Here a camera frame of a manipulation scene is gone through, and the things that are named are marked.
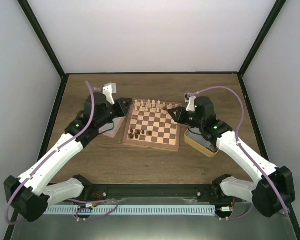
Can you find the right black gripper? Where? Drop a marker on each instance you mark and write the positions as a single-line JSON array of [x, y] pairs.
[[179, 117]]

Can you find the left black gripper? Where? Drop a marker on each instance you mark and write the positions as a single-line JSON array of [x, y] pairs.
[[124, 109]]

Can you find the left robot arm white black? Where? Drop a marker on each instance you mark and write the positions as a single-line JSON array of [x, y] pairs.
[[30, 194]]

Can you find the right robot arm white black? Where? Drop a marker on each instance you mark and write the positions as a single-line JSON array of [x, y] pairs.
[[262, 172]]

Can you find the wooden chess board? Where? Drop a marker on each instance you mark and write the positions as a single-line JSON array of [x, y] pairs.
[[161, 131]]

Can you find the pink rimmed metal tin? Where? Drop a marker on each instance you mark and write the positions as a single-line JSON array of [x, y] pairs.
[[111, 129]]

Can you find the yellow rimmed metal tin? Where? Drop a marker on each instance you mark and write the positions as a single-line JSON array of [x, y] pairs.
[[193, 138]]

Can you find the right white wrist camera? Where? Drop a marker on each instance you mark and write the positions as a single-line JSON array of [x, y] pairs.
[[189, 99]]

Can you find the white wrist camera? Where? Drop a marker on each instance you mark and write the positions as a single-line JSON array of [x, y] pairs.
[[189, 99], [109, 90]]

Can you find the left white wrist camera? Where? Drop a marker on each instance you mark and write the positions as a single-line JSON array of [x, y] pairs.
[[109, 90]]

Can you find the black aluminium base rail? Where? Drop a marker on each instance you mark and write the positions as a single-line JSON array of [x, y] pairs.
[[211, 193]]

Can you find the light blue slotted cable duct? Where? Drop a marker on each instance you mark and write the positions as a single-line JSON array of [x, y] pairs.
[[134, 210]]

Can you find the black enclosure frame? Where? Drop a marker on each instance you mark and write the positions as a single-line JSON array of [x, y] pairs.
[[268, 24]]

